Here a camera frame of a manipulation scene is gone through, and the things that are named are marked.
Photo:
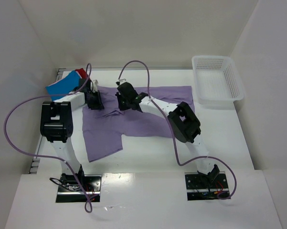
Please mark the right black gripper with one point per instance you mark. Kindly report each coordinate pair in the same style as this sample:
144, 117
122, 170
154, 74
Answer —
122, 102

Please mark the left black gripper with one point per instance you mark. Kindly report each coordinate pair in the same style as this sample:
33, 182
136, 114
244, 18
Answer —
95, 101

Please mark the purple polo shirt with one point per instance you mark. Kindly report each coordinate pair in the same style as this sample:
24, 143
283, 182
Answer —
103, 129

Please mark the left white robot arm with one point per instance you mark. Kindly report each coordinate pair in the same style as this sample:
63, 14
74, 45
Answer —
57, 126

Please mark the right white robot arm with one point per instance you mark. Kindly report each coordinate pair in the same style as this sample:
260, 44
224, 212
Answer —
185, 128

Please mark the red folded shirt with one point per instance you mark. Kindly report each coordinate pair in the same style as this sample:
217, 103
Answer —
82, 73

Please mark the blue folded shirt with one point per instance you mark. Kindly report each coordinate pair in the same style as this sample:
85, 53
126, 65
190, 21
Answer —
63, 86

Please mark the white plastic basket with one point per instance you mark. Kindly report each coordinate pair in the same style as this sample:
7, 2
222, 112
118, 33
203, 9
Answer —
217, 80

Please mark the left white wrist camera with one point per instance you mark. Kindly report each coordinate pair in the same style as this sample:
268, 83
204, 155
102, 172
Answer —
93, 86

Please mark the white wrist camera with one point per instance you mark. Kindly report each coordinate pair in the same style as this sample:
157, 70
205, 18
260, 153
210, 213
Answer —
93, 86
120, 81

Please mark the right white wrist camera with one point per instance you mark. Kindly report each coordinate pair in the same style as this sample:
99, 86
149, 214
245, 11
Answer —
120, 81

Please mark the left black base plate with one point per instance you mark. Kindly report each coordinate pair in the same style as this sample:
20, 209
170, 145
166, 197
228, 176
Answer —
69, 191

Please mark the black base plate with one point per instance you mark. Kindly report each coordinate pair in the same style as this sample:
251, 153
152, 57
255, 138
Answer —
69, 191
196, 190

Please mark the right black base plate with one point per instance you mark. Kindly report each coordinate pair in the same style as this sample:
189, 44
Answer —
196, 190

